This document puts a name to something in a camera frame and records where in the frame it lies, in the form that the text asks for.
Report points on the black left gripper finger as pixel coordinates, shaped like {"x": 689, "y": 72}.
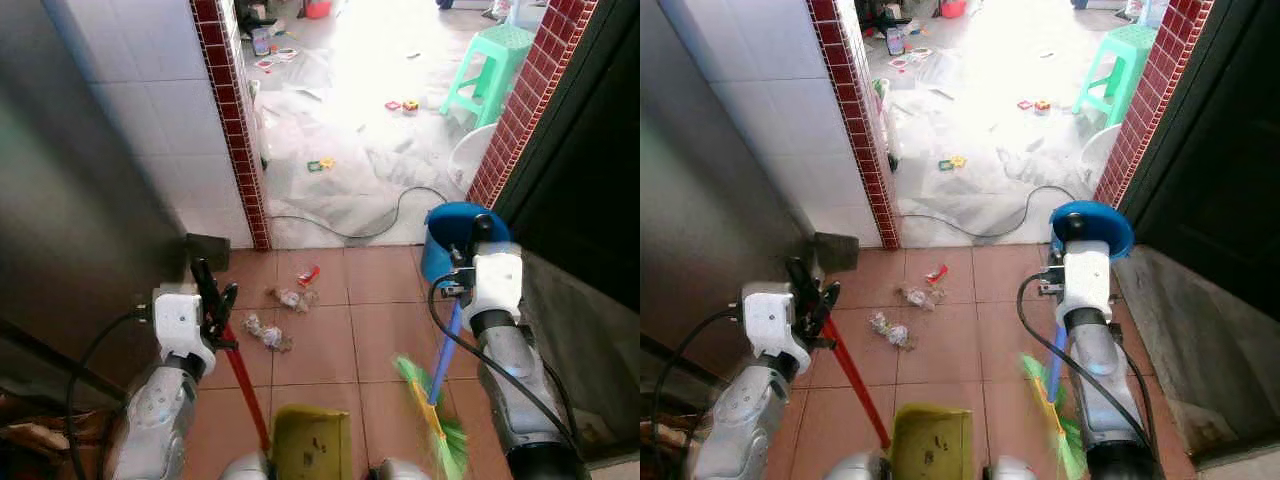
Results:
{"x": 829, "y": 294}
{"x": 229, "y": 295}
{"x": 798, "y": 278}
{"x": 203, "y": 280}

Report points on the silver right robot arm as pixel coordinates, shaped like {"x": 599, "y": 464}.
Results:
{"x": 1105, "y": 390}
{"x": 520, "y": 385}

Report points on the dark metal door latch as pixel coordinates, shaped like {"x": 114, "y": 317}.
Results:
{"x": 838, "y": 250}
{"x": 208, "y": 250}

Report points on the blue plastic bucket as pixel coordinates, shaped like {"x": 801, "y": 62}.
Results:
{"x": 448, "y": 225}
{"x": 1105, "y": 222}

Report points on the crumpled clear plastic bag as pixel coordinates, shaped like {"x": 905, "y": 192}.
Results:
{"x": 268, "y": 335}
{"x": 890, "y": 332}

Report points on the clear plastic wrapper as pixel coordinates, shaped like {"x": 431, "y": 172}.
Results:
{"x": 290, "y": 298}
{"x": 915, "y": 296}

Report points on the red wrapper scrap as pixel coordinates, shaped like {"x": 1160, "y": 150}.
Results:
{"x": 309, "y": 274}
{"x": 936, "y": 273}

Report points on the red yellow small toy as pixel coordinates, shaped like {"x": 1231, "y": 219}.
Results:
{"x": 1042, "y": 105}
{"x": 409, "y": 105}

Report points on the grey metal door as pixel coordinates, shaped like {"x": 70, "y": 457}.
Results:
{"x": 70, "y": 180}
{"x": 710, "y": 180}

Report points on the green yellow small toy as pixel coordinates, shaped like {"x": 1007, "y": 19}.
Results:
{"x": 318, "y": 165}
{"x": 948, "y": 163}

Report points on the green plastic stool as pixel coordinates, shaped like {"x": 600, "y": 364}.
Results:
{"x": 1125, "y": 60}
{"x": 500, "y": 60}

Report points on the black door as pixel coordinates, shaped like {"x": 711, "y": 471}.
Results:
{"x": 1230, "y": 130}

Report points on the silver right robot leg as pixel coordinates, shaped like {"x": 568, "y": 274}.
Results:
{"x": 1012, "y": 469}
{"x": 402, "y": 470}

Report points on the clear plastic cup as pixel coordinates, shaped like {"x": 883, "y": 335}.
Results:
{"x": 261, "y": 42}
{"x": 895, "y": 42}

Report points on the red plastic basin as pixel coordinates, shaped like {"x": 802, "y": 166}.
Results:
{"x": 953, "y": 8}
{"x": 318, "y": 9}

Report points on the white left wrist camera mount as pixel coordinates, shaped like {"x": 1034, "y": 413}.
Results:
{"x": 768, "y": 320}
{"x": 178, "y": 322}

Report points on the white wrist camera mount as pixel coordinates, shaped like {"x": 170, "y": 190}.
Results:
{"x": 178, "y": 322}
{"x": 497, "y": 282}
{"x": 768, "y": 320}
{"x": 1088, "y": 280}

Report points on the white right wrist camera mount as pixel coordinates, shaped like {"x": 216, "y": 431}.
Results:
{"x": 1088, "y": 280}
{"x": 497, "y": 282}

